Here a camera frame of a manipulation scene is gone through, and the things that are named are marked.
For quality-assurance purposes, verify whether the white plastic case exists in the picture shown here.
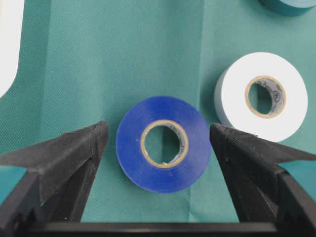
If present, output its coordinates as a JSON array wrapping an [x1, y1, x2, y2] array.
[[0, 0, 25, 96]]

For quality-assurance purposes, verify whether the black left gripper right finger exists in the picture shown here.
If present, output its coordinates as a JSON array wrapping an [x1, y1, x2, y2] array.
[[209, 123, 316, 237]]

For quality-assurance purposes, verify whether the blue tape roll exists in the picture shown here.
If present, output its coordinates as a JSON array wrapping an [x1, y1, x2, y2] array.
[[116, 96, 211, 193]]

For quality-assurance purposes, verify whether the teal tape roll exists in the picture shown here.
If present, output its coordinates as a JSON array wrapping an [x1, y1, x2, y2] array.
[[259, 0, 316, 16]]

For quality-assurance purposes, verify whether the green table cloth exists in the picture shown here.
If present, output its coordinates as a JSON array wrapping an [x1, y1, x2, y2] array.
[[0, 0, 316, 222]]

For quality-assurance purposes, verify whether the white tape roll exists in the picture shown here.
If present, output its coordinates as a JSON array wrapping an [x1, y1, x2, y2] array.
[[214, 52, 308, 142]]

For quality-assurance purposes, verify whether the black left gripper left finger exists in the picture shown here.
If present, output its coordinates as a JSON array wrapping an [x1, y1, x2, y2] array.
[[0, 121, 108, 237]]

